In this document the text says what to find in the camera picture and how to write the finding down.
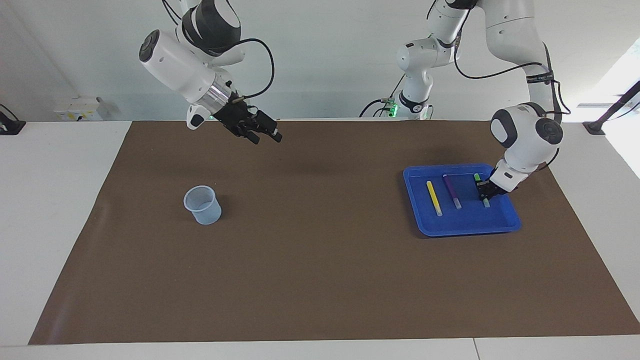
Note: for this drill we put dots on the white wall power box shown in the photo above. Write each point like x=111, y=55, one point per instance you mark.
x=77, y=109

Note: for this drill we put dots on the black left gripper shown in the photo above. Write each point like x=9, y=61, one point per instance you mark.
x=490, y=189

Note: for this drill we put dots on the yellow marker pen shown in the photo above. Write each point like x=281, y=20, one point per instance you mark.
x=434, y=197

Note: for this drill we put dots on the green marker pen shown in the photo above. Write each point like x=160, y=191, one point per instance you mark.
x=477, y=177

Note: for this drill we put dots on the purple marker pen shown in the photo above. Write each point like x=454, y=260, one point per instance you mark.
x=452, y=192

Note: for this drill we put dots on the translucent plastic cup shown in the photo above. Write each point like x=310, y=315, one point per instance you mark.
x=202, y=210

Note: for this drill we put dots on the blue plastic tray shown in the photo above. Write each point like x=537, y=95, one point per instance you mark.
x=470, y=220

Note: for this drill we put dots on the brown table mat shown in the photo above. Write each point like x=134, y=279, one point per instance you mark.
x=320, y=260

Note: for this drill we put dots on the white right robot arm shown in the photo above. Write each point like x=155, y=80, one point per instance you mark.
x=175, y=65

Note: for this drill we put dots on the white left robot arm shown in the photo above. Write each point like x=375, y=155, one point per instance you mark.
x=520, y=135

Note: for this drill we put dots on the black slanted pole stand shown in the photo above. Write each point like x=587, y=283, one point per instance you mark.
x=612, y=112

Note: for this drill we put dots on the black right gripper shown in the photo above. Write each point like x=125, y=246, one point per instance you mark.
x=235, y=115

